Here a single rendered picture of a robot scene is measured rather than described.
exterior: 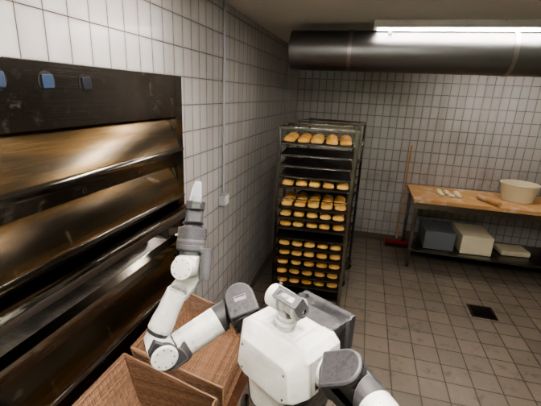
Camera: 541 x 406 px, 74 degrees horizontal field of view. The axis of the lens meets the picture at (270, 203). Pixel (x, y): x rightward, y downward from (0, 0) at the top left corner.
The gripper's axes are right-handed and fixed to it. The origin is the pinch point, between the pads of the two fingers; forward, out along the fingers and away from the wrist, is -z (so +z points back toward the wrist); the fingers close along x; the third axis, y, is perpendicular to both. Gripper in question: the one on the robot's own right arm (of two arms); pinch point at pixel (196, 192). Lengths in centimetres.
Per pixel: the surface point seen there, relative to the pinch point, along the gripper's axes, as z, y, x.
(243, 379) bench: 86, -38, -82
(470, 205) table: -49, -323, -226
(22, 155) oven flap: -7, 53, -11
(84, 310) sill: 46, 36, -48
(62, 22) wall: -53, 48, -12
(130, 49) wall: -63, 31, -42
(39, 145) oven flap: -12, 50, -17
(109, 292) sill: 40, 29, -60
